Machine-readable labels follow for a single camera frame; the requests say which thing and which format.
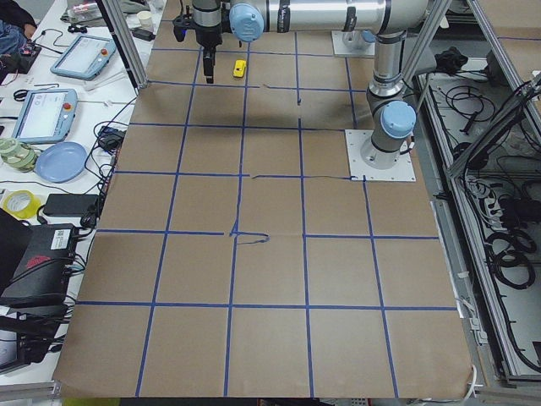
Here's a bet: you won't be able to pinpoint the light blue plate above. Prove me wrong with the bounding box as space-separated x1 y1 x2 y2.
35 141 87 183

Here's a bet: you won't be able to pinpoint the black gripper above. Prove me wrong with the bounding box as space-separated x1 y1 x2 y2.
195 24 222 83

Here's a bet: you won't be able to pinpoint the brown paper table cover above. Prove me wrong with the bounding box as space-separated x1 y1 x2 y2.
54 1 472 399

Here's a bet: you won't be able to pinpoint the upper teach pendant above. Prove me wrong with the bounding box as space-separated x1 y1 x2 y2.
50 35 117 80

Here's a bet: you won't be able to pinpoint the black power adapter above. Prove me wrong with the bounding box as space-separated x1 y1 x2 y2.
43 194 98 217

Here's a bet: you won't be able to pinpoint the aluminium frame post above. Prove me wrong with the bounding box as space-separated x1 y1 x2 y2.
96 0 148 90
399 0 451 98

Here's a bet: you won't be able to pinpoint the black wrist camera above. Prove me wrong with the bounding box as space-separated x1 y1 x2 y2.
172 14 195 42

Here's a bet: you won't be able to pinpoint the white paper cup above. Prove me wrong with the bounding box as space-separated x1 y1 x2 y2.
137 10 154 31

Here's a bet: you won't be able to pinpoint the teach pendant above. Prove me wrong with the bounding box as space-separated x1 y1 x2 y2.
50 35 117 80
13 89 78 144

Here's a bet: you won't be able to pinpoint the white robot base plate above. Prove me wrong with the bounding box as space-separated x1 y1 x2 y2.
345 129 416 182

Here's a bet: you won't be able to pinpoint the aluminium frame post left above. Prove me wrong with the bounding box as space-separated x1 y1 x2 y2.
96 0 148 90

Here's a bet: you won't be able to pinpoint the lower teach pendant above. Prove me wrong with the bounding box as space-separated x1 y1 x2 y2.
13 89 78 144

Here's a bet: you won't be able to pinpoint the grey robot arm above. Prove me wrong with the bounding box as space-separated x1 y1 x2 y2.
361 30 417 165
173 1 428 97

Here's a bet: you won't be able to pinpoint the aluminium frame post right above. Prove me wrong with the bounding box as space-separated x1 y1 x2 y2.
399 0 451 98

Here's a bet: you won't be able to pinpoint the green tape rolls stack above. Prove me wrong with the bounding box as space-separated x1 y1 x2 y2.
1 138 40 173

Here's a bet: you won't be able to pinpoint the black computer box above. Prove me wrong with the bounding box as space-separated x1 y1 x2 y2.
1 221 77 309

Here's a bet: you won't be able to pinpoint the black coiled cables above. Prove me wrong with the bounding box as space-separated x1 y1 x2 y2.
485 230 538 293

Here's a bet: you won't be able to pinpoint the yellow tape roll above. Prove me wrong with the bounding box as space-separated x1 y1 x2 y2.
2 190 41 220

